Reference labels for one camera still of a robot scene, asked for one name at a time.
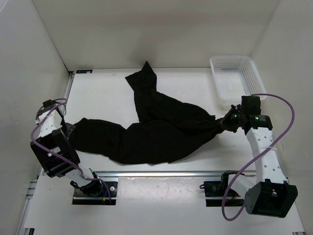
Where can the white plastic basket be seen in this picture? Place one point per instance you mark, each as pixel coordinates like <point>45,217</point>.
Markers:
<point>234,77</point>

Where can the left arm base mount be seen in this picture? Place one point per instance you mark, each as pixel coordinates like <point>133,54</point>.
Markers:
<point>95,193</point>

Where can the aluminium rail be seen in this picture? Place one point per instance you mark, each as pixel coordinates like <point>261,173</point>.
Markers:
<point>160,174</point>

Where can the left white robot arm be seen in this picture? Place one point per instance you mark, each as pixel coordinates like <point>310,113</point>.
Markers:
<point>54,151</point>

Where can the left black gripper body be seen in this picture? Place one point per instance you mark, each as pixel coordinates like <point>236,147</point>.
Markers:
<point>67,129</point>

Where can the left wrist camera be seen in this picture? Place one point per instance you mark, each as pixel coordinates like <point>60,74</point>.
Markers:
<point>50,104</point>

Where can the black trousers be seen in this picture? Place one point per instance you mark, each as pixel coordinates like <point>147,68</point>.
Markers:
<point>168,130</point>

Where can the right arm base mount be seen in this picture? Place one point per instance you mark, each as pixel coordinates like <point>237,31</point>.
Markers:
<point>214,190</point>

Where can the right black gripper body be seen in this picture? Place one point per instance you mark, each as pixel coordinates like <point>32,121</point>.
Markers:
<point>234,124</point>

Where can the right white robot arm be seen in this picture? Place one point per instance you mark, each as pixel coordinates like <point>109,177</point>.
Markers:
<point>261,182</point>

